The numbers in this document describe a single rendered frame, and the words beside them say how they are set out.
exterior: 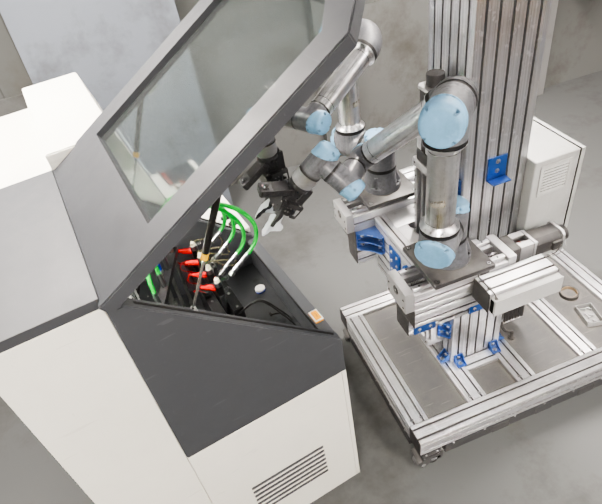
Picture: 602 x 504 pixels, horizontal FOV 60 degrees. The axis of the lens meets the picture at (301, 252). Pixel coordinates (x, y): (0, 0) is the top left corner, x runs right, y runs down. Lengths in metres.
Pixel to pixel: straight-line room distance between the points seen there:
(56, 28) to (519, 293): 2.91
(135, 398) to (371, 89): 3.43
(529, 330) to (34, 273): 2.16
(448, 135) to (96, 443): 1.20
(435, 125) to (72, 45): 2.67
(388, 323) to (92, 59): 2.36
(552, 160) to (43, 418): 1.73
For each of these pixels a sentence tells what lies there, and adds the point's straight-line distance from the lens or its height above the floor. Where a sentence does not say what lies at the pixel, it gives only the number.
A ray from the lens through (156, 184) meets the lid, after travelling 1.35.
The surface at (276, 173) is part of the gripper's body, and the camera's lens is 1.78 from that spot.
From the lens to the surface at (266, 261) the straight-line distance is 2.03.
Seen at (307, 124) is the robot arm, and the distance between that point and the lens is 1.67.
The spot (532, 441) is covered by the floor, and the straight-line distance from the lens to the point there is 2.67.
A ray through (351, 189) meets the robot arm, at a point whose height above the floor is 1.37.
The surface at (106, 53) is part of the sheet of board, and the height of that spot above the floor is 1.27.
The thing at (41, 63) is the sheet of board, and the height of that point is 1.31.
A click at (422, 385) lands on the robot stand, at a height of 0.21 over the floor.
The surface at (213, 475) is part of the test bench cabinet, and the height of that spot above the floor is 0.63.
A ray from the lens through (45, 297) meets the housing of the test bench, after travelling 1.32.
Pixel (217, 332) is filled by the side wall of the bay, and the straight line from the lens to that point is 1.43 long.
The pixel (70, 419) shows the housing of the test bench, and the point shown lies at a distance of 1.48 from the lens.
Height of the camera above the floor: 2.26
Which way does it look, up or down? 40 degrees down
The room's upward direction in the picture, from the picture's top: 10 degrees counter-clockwise
